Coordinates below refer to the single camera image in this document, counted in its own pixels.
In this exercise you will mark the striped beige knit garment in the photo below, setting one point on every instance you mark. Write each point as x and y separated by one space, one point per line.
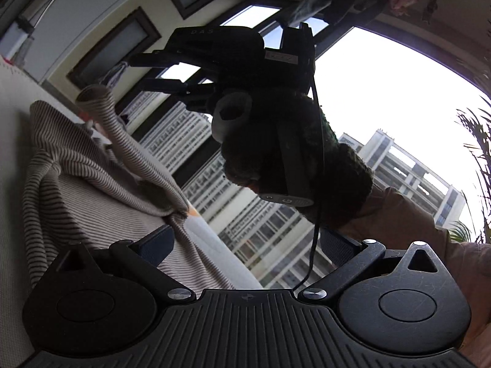
96 191

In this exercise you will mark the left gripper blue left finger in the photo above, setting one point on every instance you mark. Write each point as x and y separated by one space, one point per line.
139 262

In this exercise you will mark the grey cloth on window handle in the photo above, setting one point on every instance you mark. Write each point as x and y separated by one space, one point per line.
113 76

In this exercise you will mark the right hand brown knit glove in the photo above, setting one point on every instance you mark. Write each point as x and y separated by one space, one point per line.
290 156

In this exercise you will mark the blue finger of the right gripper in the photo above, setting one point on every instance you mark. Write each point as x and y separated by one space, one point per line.
152 59
177 87

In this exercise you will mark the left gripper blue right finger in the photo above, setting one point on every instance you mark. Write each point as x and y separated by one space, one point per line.
351 259

